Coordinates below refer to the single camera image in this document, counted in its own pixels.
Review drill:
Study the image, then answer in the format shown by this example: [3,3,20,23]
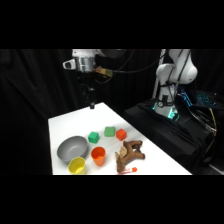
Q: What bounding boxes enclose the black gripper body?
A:
[79,71,98,105]

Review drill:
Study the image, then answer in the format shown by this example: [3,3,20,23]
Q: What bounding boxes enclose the red cube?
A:
[115,128,128,142]

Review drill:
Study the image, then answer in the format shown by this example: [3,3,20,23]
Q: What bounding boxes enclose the light green cube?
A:
[103,126,117,138]

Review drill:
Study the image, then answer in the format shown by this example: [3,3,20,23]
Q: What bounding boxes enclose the dark green cube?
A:
[87,131,100,144]

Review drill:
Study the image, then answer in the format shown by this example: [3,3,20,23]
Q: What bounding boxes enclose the grey bowl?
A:
[56,135,89,164]

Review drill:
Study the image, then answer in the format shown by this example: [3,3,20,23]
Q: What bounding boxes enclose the orange cup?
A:
[90,146,107,167]

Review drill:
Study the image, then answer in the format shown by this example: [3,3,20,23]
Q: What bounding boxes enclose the black curtain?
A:
[0,49,224,175]

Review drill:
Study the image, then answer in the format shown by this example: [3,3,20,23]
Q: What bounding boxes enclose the brown plush toy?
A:
[114,139,147,174]

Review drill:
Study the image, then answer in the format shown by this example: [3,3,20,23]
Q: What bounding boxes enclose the yellow cup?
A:
[68,156,87,175]

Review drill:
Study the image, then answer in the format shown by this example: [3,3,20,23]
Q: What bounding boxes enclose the black cloth-covered stand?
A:
[122,99,224,175]

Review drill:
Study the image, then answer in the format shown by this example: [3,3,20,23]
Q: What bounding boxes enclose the blue-lit keyboard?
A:
[195,90,219,108]

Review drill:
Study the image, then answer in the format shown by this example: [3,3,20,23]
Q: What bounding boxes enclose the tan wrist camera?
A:
[93,66,113,80]

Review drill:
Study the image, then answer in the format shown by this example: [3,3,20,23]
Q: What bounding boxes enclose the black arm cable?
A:
[111,49,168,75]

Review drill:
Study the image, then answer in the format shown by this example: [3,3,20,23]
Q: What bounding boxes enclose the yellow cable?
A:
[207,109,218,137]

